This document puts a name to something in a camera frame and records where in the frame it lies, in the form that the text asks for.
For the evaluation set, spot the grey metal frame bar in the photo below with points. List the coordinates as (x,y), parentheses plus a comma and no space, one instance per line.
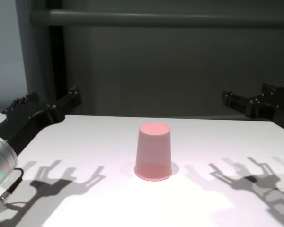
(168,17)

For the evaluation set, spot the black frame post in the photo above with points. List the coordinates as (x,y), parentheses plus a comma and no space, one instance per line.
(56,61)

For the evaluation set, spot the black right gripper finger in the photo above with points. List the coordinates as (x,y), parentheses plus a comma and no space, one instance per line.
(235,100)
(278,91)

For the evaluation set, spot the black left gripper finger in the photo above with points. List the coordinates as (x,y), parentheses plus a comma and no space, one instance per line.
(67,101)
(19,104)

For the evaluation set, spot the pink plastic cup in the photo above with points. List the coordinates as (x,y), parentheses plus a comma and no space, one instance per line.
(153,153)

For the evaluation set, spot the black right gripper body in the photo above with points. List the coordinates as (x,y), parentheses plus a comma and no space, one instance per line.
(274,111)

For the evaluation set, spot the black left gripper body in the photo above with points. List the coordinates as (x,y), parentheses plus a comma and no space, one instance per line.
(26,125)

